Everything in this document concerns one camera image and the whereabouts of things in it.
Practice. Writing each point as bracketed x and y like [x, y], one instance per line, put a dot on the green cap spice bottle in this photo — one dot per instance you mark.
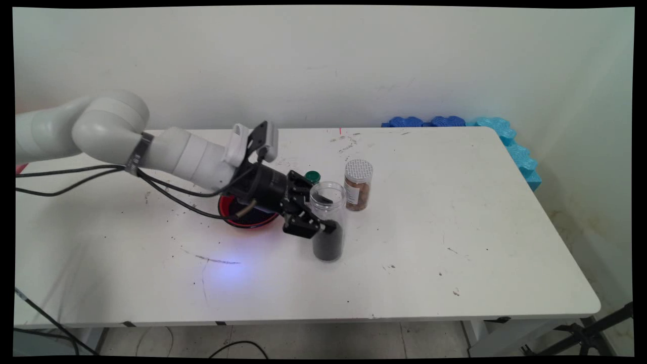
[313, 176]

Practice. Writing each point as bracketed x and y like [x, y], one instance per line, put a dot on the red bowl with black seeds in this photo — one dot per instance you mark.
[252, 221]

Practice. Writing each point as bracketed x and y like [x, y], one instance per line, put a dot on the black tripod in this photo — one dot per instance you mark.
[586, 333]

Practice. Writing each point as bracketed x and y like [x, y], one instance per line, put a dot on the silver lid jar brown contents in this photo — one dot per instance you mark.
[358, 189]

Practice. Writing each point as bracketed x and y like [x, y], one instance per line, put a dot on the white table leg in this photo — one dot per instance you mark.
[88, 338]
[505, 336]

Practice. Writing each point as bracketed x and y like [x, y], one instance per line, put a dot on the pink foam piece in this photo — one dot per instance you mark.
[20, 169]

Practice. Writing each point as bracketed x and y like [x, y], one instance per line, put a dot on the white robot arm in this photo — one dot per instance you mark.
[111, 126]

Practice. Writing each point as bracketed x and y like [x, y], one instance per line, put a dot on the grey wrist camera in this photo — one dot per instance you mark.
[240, 141]

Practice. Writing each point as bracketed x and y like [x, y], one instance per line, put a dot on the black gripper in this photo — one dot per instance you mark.
[263, 187]

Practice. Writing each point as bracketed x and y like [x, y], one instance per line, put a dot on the clear jar with black seeds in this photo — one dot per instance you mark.
[331, 247]

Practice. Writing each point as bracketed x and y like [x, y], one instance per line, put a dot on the light blue foam mat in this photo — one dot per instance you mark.
[520, 156]

